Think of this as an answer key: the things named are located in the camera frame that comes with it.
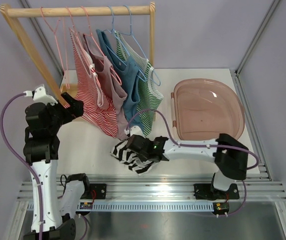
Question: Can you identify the wooden clothes rack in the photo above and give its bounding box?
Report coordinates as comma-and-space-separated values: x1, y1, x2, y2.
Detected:
0, 1, 156, 105

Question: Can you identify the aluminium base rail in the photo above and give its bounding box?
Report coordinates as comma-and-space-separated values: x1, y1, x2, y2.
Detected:
16, 173, 286, 201

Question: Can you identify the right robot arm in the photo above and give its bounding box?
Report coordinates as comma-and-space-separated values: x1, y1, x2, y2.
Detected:
126, 133, 248, 201

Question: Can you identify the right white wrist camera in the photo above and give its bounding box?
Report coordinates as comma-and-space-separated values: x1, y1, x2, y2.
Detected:
124, 125, 144, 137

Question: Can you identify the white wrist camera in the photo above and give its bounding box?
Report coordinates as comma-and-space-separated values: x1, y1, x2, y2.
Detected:
23, 84, 58, 105
124, 125, 144, 137

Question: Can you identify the pink hanger under mauve top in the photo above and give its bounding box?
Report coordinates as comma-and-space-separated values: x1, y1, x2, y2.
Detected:
81, 6, 122, 86

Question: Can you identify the black white striped tank top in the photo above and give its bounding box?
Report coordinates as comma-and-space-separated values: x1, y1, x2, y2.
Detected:
110, 139, 157, 175

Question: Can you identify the red white striped tank top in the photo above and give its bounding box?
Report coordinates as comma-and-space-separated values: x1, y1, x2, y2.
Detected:
69, 29, 118, 138

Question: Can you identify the blue hanger under green top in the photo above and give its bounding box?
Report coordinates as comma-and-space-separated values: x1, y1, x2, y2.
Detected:
122, 5, 161, 86

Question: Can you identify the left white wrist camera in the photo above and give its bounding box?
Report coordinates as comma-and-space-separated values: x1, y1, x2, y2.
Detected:
23, 84, 58, 105

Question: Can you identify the purple cable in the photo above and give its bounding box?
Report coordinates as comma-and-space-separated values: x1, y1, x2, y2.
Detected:
127, 108, 261, 218
1, 92, 45, 240

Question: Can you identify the white slotted cable duct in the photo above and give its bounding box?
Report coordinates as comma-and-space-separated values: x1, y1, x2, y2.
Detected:
77, 201, 214, 212

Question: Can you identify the right aluminium frame post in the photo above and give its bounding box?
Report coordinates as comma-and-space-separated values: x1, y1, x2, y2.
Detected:
235, 0, 282, 77

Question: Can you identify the pink wire hanger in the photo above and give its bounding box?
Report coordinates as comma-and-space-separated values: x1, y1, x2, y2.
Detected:
40, 6, 70, 90

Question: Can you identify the green white striped tank top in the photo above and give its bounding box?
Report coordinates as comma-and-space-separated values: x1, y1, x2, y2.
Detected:
114, 31, 164, 137

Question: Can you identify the aluminium frame post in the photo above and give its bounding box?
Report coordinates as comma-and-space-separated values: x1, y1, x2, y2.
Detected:
20, 0, 63, 73
235, 0, 282, 77

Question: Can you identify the pink plastic basin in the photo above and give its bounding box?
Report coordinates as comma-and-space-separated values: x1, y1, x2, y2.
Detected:
171, 78, 245, 141

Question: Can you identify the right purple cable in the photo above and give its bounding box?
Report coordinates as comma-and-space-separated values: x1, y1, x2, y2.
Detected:
127, 108, 261, 218

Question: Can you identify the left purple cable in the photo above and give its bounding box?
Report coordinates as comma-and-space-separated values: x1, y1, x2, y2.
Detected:
1, 92, 45, 240

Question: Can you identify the pink hanger under red top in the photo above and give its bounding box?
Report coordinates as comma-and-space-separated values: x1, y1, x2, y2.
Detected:
66, 7, 100, 85

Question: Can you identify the blue tank top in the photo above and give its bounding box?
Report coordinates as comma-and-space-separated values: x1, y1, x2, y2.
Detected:
96, 29, 144, 129

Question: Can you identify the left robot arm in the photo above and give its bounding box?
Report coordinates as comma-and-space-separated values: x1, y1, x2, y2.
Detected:
23, 92, 91, 240

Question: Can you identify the left aluminium frame post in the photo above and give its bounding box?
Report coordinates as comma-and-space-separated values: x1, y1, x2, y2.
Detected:
20, 0, 63, 73

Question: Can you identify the mauve tank top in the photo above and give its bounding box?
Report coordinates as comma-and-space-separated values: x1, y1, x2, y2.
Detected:
82, 34, 128, 140

